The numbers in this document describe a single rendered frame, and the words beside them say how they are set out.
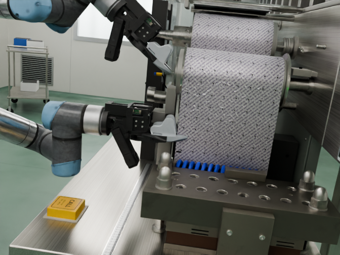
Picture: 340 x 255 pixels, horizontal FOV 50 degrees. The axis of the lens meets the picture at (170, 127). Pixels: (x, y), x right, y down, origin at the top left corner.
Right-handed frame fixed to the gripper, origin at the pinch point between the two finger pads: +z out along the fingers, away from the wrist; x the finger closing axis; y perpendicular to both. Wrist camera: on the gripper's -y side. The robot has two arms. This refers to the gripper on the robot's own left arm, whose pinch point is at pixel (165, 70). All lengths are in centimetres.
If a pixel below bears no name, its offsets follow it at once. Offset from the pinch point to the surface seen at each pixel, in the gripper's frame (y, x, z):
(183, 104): -1.4, -8.3, 9.1
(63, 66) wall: -212, 548, -143
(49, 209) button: -39.0, -21.5, 4.0
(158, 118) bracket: -10.3, -1.0, 7.7
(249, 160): 0.7, -8.3, 30.4
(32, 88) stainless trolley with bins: -226, 422, -127
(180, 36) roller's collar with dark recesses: 7.6, 19.8, -4.5
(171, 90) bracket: -2.5, -1.0, 4.7
